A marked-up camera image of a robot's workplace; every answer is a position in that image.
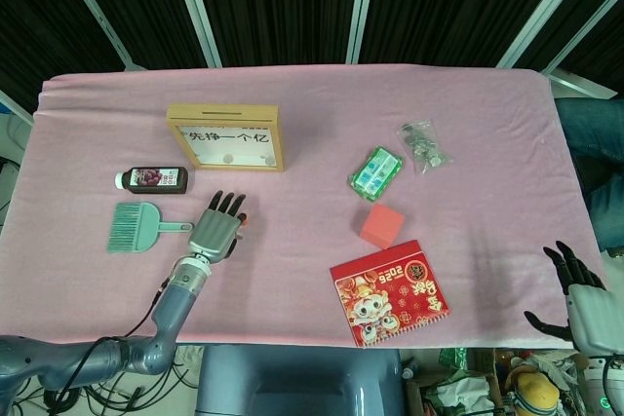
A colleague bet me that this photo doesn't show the teal plastic brush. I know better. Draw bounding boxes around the teal plastic brush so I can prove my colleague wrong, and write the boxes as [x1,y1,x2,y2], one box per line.
[106,202,195,255]

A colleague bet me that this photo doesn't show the dark juice bottle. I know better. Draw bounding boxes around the dark juice bottle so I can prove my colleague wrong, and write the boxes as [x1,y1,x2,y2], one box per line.
[114,166,189,195]

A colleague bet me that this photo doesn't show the clear bag of coins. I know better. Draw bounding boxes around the clear bag of coins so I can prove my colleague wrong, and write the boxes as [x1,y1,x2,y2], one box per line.
[393,118,453,176]

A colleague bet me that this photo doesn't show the wooden framed money box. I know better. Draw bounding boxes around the wooden framed money box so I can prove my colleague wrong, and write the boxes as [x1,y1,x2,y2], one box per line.
[165,103,288,173]

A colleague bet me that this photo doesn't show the person leg blue jeans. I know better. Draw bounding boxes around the person leg blue jeans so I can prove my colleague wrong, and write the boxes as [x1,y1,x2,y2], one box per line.
[554,96,624,256]

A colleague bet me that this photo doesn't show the salmon red cube block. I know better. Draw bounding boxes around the salmon red cube block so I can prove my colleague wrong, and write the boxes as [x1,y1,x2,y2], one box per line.
[359,204,406,249]

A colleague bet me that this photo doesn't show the red 2026 spiral calendar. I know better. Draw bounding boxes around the red 2026 spiral calendar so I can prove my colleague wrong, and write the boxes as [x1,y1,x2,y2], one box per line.
[329,239,449,350]

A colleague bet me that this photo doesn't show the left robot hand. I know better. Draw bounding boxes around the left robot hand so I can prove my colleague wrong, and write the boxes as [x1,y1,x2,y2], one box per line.
[186,189,250,262]

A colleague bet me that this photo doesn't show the pink table cloth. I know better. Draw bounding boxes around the pink table cloth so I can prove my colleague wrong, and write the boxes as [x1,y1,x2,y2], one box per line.
[0,64,610,350]

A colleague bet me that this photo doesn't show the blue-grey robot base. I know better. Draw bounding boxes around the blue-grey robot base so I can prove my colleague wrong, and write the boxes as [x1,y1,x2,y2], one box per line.
[198,345,405,416]

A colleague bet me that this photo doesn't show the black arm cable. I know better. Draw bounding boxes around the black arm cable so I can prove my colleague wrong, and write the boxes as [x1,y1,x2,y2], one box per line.
[58,277,172,396]

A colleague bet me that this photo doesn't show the black cable bundle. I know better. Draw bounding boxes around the black cable bundle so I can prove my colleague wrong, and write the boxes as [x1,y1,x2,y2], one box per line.
[9,345,206,416]

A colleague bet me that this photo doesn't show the green tissue pack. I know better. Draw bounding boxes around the green tissue pack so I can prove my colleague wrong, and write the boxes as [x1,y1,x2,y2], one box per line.
[347,144,404,203]

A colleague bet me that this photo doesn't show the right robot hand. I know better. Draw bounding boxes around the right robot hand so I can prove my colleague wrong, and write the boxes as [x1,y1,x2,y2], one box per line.
[523,239,624,354]

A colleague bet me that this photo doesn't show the yellow toy figure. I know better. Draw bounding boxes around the yellow toy figure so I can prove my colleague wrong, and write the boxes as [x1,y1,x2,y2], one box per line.
[506,369,562,416]

